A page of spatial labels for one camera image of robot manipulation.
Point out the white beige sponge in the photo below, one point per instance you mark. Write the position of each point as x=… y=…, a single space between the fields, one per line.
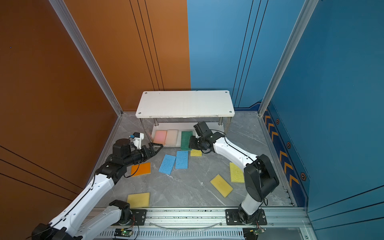
x=171 y=138

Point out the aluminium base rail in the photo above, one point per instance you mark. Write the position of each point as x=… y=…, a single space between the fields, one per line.
x=207 y=222

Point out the right circuit board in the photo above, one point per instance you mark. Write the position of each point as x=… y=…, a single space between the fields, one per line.
x=252 y=233

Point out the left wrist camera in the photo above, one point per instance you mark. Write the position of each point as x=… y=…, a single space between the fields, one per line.
x=137 y=139

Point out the yellow green sponge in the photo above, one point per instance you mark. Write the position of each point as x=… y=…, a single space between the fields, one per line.
x=236 y=174

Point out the left green circuit board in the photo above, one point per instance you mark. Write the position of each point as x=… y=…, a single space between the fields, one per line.
x=126 y=233

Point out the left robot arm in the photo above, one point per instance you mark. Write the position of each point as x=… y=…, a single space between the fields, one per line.
x=68 y=225

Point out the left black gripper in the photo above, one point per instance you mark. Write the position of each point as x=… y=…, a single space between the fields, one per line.
x=151 y=150

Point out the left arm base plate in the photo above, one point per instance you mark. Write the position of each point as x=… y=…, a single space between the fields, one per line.
x=138 y=217

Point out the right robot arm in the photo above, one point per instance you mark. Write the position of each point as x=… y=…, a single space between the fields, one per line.
x=260 y=176

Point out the pink sponge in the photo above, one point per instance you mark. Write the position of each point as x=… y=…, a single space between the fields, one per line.
x=160 y=137

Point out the orange sponge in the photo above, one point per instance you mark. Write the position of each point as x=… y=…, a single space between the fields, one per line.
x=141 y=169

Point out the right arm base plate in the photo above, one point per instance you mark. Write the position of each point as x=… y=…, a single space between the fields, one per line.
x=232 y=216

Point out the light blue sponge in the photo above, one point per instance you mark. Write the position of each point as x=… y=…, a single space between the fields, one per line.
x=167 y=164
x=182 y=160

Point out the white two-tier shelf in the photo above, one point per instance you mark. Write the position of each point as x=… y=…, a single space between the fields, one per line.
x=181 y=110

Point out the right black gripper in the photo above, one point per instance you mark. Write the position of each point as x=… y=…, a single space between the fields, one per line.
x=191 y=143

